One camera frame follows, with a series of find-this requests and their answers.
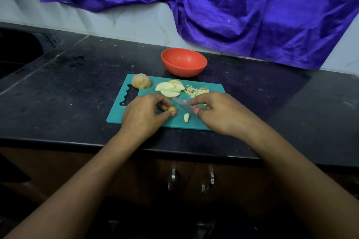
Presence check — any person's left hand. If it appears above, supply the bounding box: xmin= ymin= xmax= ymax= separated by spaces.
xmin=119 ymin=93 xmax=175 ymax=142

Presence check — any person's right hand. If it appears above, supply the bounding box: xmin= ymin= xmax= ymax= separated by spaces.
xmin=188 ymin=91 xmax=266 ymax=140

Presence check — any teal plastic cutting board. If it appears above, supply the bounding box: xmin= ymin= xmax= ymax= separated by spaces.
xmin=107 ymin=74 xmax=225 ymax=131

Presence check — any brown potato half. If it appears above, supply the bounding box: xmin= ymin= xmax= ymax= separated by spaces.
xmin=131 ymin=73 xmax=153 ymax=89

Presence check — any pile of diced apple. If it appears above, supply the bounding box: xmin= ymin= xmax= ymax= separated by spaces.
xmin=185 ymin=85 xmax=211 ymax=99

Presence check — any red-handled kitchen knife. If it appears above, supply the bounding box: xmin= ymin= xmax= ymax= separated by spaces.
xmin=171 ymin=98 xmax=202 ymax=116

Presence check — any orange bowl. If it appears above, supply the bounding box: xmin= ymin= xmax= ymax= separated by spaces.
xmin=161 ymin=48 xmax=208 ymax=78

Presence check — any person's left forearm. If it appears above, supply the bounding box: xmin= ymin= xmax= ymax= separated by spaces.
xmin=4 ymin=130 xmax=138 ymax=239

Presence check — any person's right forearm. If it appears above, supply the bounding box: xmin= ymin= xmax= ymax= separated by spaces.
xmin=246 ymin=124 xmax=359 ymax=239

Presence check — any purple cloth curtain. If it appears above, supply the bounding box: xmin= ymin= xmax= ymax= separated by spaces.
xmin=21 ymin=0 xmax=359 ymax=70

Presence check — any dark kitchen sink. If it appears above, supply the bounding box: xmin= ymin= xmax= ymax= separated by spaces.
xmin=0 ymin=28 xmax=61 ymax=80

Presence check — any metal cabinet handle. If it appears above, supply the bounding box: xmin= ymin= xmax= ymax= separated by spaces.
xmin=168 ymin=167 xmax=177 ymax=192
xmin=201 ymin=164 xmax=215 ymax=194

